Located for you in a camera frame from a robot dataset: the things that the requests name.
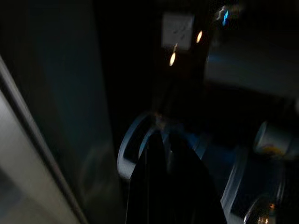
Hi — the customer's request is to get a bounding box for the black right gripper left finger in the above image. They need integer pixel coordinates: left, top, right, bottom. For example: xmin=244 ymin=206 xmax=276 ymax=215
xmin=127 ymin=131 xmax=169 ymax=224

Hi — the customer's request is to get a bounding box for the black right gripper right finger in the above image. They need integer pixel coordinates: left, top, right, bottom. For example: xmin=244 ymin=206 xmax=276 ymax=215
xmin=168 ymin=135 xmax=226 ymax=224

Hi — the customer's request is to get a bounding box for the white tiered plastic container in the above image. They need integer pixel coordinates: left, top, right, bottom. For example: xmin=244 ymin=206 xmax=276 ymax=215
xmin=116 ymin=111 xmax=299 ymax=224

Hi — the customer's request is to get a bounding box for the stainless steel bowl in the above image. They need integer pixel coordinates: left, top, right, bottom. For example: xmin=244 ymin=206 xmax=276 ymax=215
xmin=243 ymin=195 xmax=285 ymax=224

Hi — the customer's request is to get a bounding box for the white printed mug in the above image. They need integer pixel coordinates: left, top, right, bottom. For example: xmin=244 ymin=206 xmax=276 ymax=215
xmin=254 ymin=120 xmax=296 ymax=161

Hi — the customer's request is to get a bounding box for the white wall socket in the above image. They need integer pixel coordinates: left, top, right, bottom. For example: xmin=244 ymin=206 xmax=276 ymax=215
xmin=161 ymin=13 xmax=195 ymax=50

